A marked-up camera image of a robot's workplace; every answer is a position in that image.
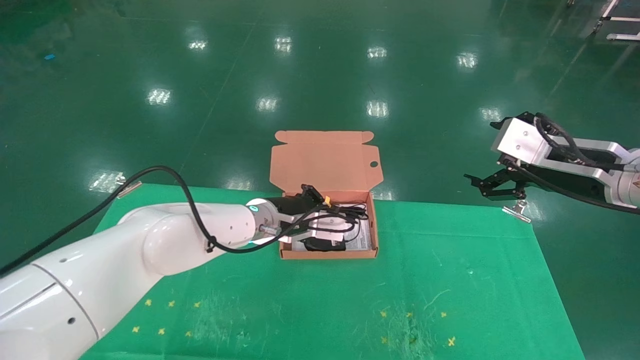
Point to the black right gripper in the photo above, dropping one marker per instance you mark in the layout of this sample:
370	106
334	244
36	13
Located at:
570	184

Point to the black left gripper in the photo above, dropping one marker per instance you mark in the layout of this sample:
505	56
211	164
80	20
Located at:
300	204

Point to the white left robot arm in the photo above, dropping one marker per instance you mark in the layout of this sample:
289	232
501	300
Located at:
125	260

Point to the orange cardboard box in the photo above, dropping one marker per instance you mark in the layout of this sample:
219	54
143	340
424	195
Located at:
325	160

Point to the silver binder clip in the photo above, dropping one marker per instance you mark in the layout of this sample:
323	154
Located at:
128	188
517	212

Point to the white printed instruction sheet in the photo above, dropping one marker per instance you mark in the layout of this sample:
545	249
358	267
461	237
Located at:
363	241

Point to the green table mat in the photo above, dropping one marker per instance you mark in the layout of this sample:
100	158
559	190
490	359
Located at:
350	310

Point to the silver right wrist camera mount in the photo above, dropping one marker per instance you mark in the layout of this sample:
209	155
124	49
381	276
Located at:
520	140

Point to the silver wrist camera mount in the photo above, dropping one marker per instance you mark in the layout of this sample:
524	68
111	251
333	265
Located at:
330	227
520	140

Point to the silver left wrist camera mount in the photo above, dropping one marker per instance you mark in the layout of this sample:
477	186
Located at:
330	227

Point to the white metal frame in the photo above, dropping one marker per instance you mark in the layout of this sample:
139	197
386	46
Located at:
620	20

